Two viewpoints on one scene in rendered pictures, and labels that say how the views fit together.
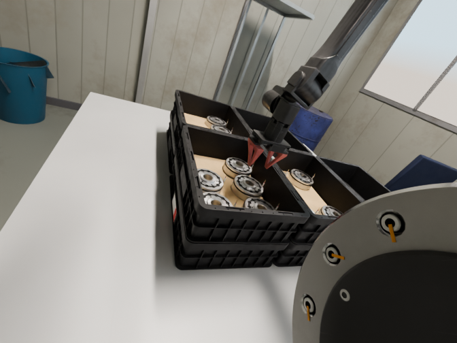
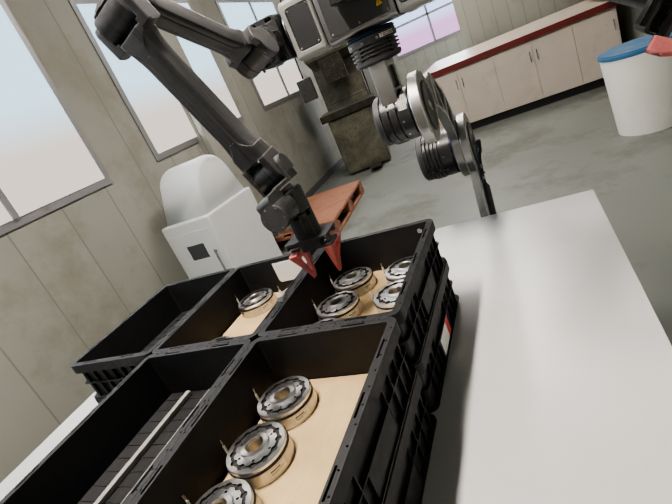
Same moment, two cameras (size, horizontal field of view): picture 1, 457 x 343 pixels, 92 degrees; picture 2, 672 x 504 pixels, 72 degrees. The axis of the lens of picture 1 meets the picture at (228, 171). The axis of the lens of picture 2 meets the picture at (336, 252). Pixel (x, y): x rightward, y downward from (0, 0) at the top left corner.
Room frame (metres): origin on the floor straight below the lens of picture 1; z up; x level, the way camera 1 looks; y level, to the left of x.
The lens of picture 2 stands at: (1.10, 0.73, 1.31)
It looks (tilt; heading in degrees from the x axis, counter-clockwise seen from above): 20 degrees down; 236
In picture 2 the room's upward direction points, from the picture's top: 24 degrees counter-clockwise
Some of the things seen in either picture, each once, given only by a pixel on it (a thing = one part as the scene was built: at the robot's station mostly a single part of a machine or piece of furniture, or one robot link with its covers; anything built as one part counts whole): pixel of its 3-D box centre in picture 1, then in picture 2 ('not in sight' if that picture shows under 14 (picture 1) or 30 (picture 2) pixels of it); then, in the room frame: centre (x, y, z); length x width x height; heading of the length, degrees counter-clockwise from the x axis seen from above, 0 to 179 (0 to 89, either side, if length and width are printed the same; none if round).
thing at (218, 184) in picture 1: (207, 179); (396, 293); (0.54, 0.05, 0.86); 0.10 x 0.10 x 0.01
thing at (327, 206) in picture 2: not in sight; (312, 206); (-1.54, -3.28, 0.18); 1.25 x 0.89 x 0.35; 29
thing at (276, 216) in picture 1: (237, 167); (354, 275); (0.58, -0.02, 0.92); 0.40 x 0.30 x 0.02; 28
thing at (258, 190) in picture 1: (249, 184); (337, 304); (0.61, -0.08, 0.86); 0.10 x 0.10 x 0.01
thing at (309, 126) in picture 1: (294, 138); not in sight; (2.92, -0.64, 0.43); 0.59 x 0.58 x 0.87; 119
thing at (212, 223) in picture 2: not in sight; (217, 230); (-0.28, -2.78, 0.58); 0.65 x 0.54 x 1.16; 29
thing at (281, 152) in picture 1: (268, 154); (312, 257); (0.61, -0.09, 0.98); 0.07 x 0.07 x 0.09; 32
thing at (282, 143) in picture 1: (275, 132); (305, 226); (0.60, -0.08, 1.05); 0.10 x 0.07 x 0.07; 122
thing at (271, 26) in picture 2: not in sight; (264, 43); (0.30, -0.37, 1.45); 0.09 x 0.08 x 0.12; 119
